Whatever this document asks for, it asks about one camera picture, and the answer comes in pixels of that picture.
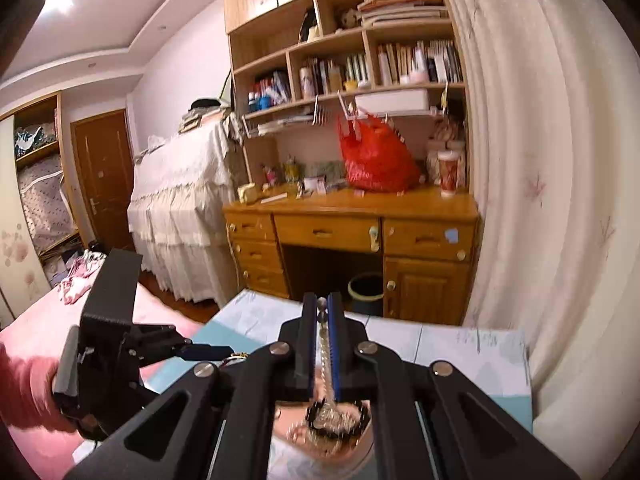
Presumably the red plastic bag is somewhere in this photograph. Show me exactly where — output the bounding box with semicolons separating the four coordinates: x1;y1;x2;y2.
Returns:
337;115;421;193

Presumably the pink plastic tray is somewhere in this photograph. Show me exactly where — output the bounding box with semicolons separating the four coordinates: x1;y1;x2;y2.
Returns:
271;368;377;461

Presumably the pink blanket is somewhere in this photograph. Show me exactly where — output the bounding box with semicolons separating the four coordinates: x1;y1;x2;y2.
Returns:
1;290;86;479

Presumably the brown wooden door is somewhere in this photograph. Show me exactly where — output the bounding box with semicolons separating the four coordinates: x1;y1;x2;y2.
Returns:
70;110;134;250

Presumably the white box on shelf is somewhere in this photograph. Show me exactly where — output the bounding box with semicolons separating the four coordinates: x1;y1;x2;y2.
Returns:
355;89;430;116

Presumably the dark waste bin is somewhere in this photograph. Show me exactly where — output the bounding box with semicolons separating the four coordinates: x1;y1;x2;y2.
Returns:
347;272;384;316

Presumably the black bead bracelet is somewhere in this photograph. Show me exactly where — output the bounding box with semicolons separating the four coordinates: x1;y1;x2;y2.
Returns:
304;398;372;443

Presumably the white lace covered furniture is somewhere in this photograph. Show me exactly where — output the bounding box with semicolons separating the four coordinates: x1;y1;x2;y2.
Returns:
127;120;238;307

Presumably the tree print tablecloth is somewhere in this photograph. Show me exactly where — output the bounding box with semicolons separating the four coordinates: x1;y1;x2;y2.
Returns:
71;288;534;480

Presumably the open wardrobe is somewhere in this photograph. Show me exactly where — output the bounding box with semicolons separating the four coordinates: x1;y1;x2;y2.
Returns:
0;92;82;327

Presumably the cream floral curtain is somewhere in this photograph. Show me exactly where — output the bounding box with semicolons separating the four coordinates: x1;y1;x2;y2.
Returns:
448;0;639;479

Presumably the red patterned paper cup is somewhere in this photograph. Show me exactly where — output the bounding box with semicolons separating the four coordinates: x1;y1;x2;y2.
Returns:
437;151;460;197

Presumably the wooden bookshelf hutch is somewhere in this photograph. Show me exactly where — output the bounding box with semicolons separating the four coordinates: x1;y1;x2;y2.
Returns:
224;0;469;185

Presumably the wooden desk with drawers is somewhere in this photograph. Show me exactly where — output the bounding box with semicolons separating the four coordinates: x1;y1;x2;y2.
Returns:
224;186;480;325

